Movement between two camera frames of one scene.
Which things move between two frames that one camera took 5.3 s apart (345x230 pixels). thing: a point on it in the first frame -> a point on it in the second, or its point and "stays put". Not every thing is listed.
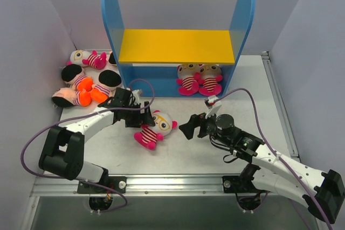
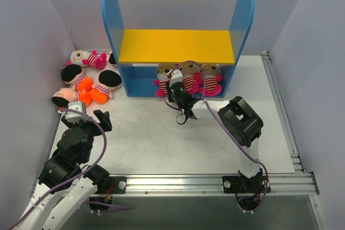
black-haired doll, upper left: [74, 74] stays put
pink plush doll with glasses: [83, 57] stays put
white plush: [150, 134] -> [163, 70]
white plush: [211, 75] stays put
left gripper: [138, 117] -> [90, 123]
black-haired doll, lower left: [66, 97] stays put
